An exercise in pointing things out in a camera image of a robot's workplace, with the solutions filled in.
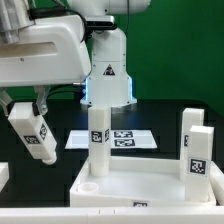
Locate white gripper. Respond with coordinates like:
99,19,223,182
0,15,91,117

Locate white desk top panel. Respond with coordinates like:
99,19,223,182
70,156,216,208

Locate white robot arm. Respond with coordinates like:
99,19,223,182
0,0,151,115

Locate white left corner block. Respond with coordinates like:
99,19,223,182
0,162,9,192

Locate black cables behind base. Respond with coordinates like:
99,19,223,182
46,83,83,100

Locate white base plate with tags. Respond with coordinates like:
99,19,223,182
65,130,157,149

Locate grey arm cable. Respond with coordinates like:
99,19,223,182
28,0,89,43

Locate black camera on mount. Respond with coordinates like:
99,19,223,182
85,15,117,31

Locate white front rail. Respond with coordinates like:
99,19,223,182
0,206,224,224

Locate white right corner rail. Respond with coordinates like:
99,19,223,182
210,162,224,206

